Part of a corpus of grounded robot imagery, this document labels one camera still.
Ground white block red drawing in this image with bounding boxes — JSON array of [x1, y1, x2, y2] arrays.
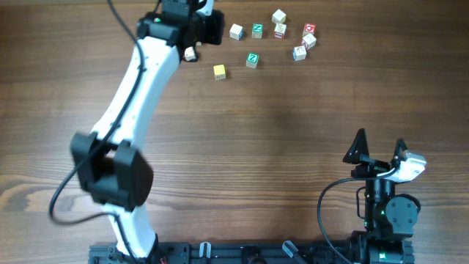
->
[[274, 23, 287, 39]]

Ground white block blue side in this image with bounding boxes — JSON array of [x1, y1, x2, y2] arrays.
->
[[229, 23, 244, 40]]

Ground red O block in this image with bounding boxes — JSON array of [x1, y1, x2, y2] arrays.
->
[[303, 23, 316, 37]]

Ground yellow top block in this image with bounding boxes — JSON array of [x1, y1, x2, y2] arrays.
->
[[213, 65, 226, 80]]

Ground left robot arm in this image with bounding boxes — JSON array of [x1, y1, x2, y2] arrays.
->
[[70, 1, 224, 263]]

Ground green Z block upper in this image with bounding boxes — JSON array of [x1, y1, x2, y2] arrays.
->
[[251, 23, 263, 39]]

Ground white block blue edge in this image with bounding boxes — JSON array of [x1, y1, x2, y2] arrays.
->
[[292, 45, 307, 61]]

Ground green z block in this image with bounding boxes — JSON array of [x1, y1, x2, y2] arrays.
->
[[251, 23, 263, 39], [246, 53, 259, 68]]

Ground white block red edge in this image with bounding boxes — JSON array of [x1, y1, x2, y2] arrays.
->
[[301, 34, 317, 50]]

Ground green Z block lower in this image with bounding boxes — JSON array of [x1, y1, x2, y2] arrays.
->
[[246, 53, 259, 68]]

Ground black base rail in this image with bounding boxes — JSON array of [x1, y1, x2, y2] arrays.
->
[[88, 240, 415, 264]]

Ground white block dotted left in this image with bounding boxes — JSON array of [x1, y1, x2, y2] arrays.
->
[[184, 47, 198, 62]]

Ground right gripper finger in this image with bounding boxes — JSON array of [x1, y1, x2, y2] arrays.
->
[[342, 128, 369, 164], [390, 139, 407, 169]]

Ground right black cable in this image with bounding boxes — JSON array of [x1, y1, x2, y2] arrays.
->
[[317, 167, 399, 264]]

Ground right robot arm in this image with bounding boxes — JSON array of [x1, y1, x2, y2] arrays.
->
[[343, 128, 426, 264]]

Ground plain white block top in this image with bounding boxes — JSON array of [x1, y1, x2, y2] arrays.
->
[[272, 9, 287, 23]]

